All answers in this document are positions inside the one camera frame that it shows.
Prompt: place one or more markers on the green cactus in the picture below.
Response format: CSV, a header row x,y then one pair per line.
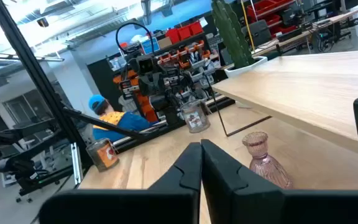
x,y
232,34

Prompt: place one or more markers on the black aluminium table frame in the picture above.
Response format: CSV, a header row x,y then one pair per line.
x,y
37,77

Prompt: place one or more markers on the red storage bin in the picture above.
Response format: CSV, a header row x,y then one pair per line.
x,y
184,32
173,35
196,28

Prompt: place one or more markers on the red bin shelving unit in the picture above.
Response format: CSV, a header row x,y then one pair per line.
x,y
263,6

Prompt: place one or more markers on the wooden shelf riser black frame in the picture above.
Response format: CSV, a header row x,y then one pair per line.
x,y
306,93

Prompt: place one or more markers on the white hexagonal plant pot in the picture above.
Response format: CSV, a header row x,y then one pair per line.
x,y
244,70

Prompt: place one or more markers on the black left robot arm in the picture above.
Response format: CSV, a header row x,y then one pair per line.
x,y
171,115

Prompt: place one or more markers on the person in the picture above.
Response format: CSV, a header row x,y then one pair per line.
x,y
126,123

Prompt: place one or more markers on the yellow pole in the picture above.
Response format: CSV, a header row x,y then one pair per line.
x,y
247,23

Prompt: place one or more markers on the black shelving rack with bins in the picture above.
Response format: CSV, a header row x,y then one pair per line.
x,y
101,81

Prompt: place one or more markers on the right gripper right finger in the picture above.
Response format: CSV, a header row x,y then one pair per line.
x,y
244,202

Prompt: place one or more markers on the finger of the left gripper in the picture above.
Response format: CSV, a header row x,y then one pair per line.
x,y
161,84
152,84

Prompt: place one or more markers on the long wooden workbench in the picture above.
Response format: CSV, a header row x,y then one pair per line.
x,y
294,37

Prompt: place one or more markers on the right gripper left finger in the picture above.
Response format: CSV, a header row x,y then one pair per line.
x,y
172,202

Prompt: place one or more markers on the black office chair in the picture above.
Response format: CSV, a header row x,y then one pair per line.
x,y
258,32

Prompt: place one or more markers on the glass candle jar orange label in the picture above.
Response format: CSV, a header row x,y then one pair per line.
x,y
101,155

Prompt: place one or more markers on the pink glass candle stick holder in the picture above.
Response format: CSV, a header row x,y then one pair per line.
x,y
267,168

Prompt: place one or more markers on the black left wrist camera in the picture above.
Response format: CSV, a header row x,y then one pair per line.
x,y
146,65

